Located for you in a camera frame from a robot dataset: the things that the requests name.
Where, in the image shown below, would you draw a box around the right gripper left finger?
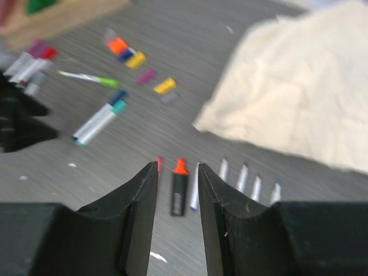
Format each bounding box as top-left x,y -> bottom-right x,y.
1,162 -> 158,275

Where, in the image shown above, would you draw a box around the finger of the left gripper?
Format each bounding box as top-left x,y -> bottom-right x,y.
1,120 -> 59,152
1,73 -> 49,117

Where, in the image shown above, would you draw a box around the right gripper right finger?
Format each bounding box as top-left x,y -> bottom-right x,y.
198,164 -> 367,275

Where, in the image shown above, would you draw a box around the blue cap white marker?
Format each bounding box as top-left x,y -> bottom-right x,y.
189,162 -> 200,212

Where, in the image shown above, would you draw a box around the pink pen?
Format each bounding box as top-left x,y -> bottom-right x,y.
156,156 -> 163,173

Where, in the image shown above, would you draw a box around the orange black highlighter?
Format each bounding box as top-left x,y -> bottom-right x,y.
170,158 -> 189,217

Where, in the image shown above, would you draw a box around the orange highlighter cap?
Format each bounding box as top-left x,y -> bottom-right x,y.
106,37 -> 129,56

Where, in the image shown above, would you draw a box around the white grey marker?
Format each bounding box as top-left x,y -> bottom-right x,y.
24,71 -> 47,96

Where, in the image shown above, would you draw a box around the magenta cap marker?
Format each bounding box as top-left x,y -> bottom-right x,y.
3,40 -> 47,76

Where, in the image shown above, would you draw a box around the red cap marker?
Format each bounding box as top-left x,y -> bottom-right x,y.
9,47 -> 58,83

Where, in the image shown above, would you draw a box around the wooden clothes rack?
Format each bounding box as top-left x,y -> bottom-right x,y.
1,0 -> 131,50

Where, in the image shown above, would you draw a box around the teal cap marker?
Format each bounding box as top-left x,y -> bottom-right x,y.
76,100 -> 127,146

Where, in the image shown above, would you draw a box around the green cap white marker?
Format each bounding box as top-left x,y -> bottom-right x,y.
58,71 -> 120,89

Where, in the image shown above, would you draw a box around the green shirt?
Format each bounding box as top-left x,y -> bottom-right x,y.
26,0 -> 57,15

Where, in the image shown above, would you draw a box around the beige cloth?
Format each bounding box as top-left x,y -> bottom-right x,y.
193,1 -> 367,173

